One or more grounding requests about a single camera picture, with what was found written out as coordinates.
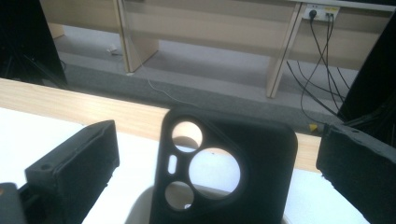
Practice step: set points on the beige wooden desk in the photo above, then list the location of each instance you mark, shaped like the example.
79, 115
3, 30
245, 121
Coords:
218, 25

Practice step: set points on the black metal stand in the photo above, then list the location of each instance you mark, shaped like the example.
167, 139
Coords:
367, 118

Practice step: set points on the small white object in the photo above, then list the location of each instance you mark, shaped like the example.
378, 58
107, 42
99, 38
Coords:
112, 49

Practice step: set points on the white power outlet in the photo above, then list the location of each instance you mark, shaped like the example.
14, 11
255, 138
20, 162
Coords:
320, 11

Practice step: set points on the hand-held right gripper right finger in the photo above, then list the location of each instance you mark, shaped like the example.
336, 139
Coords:
361, 174

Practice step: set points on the white table mat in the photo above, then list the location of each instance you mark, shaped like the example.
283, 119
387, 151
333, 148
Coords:
31, 137

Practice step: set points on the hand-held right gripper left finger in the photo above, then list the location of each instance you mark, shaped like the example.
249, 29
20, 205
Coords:
77, 168

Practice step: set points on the yellow tape marker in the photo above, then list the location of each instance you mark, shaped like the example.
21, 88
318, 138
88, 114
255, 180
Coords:
313, 127

